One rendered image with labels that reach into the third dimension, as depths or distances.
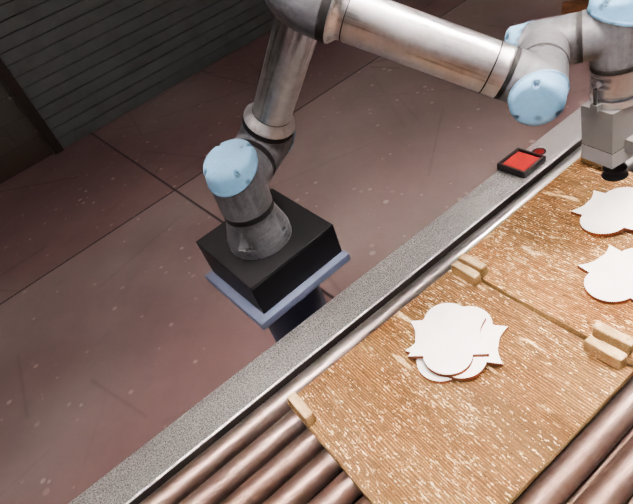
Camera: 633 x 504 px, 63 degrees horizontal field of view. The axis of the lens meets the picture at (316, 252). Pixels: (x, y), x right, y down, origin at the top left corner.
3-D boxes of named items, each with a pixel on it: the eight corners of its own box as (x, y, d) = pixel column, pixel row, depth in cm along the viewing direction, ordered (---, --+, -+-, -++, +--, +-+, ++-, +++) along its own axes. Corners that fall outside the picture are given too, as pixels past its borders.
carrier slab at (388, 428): (289, 406, 89) (286, 401, 88) (454, 271, 101) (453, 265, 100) (437, 582, 64) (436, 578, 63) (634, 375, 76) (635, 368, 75)
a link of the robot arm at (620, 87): (657, 57, 77) (616, 82, 76) (655, 86, 80) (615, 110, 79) (614, 50, 83) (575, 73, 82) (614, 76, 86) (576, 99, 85)
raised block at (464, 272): (451, 274, 99) (449, 263, 97) (458, 268, 99) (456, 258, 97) (475, 288, 94) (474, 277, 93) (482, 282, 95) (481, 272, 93)
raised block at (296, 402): (290, 405, 87) (285, 396, 85) (299, 398, 88) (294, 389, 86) (309, 428, 83) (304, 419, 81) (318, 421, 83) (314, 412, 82)
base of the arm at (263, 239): (220, 236, 124) (204, 205, 117) (273, 206, 127) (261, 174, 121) (246, 270, 113) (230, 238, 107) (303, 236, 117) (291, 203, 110)
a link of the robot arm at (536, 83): (237, -48, 69) (589, 80, 65) (269, -75, 75) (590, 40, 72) (232, 32, 78) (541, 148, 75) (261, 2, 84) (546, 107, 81)
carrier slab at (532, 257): (453, 269, 101) (452, 264, 100) (579, 162, 114) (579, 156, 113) (635, 368, 76) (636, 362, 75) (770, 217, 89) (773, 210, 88)
